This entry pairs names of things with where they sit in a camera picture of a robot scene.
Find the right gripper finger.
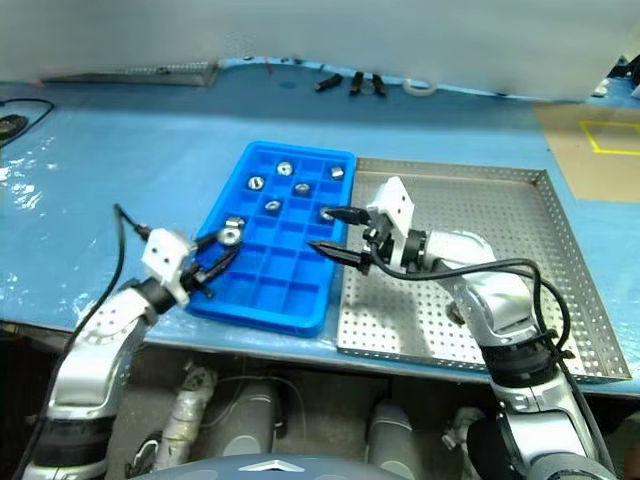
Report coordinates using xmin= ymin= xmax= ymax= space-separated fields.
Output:
xmin=307 ymin=240 xmax=371 ymax=275
xmin=327 ymin=206 xmax=372 ymax=227

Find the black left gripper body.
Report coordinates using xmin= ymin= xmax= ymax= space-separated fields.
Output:
xmin=174 ymin=249 xmax=216 ymax=301

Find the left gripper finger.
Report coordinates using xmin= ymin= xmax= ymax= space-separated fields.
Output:
xmin=191 ymin=228 xmax=226 ymax=254
xmin=197 ymin=247 xmax=244 ymax=281

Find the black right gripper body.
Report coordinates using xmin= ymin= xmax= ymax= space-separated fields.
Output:
xmin=358 ymin=212 xmax=399 ymax=275

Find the blue plastic compartment tray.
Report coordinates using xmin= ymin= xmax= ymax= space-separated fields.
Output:
xmin=185 ymin=141 xmax=357 ymax=339

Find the large perforated steel tray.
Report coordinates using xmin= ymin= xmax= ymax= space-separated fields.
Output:
xmin=335 ymin=157 xmax=633 ymax=384

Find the narrow perforated steel tray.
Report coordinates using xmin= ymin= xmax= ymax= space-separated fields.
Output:
xmin=42 ymin=61 xmax=221 ymax=88

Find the white tape roll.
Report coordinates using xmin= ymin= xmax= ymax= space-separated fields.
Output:
xmin=402 ymin=78 xmax=438 ymax=98

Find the grey robot left leg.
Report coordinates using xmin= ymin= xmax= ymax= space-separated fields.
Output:
xmin=208 ymin=379 xmax=282 ymax=470

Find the grey robot leg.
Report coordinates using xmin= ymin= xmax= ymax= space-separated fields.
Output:
xmin=366 ymin=402 xmax=419 ymax=470
xmin=208 ymin=379 xmax=282 ymax=470

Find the grey robot right leg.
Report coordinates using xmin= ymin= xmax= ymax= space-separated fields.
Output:
xmin=366 ymin=402 xmax=419 ymax=470

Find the grey robot torso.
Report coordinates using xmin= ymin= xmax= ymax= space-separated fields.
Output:
xmin=164 ymin=452 xmax=386 ymax=480

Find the brown cardboard sheet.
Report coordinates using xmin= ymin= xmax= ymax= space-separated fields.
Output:
xmin=533 ymin=103 xmax=640 ymax=204

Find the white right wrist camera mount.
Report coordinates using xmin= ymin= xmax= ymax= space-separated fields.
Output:
xmin=365 ymin=175 xmax=416 ymax=270

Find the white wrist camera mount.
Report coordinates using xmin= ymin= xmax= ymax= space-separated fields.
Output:
xmin=365 ymin=175 xmax=416 ymax=270
xmin=141 ymin=228 xmax=197 ymax=307

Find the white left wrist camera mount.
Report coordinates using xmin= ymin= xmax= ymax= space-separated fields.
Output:
xmin=141 ymin=228 xmax=197 ymax=307

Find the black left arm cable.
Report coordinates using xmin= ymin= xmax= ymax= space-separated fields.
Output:
xmin=9 ymin=202 xmax=151 ymax=480

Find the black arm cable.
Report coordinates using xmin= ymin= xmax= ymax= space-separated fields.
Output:
xmin=364 ymin=244 xmax=619 ymax=480
xmin=9 ymin=202 xmax=151 ymax=480

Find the white wrapped post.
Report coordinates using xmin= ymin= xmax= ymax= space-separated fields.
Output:
xmin=160 ymin=367 xmax=219 ymax=470
xmin=442 ymin=406 xmax=489 ymax=452

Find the thin white wire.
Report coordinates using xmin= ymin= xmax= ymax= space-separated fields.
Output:
xmin=214 ymin=375 xmax=307 ymax=437

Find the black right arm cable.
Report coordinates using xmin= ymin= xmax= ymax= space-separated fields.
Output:
xmin=364 ymin=244 xmax=619 ymax=480

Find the thin black table cable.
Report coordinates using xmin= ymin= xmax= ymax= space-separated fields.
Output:
xmin=0 ymin=98 xmax=55 ymax=149

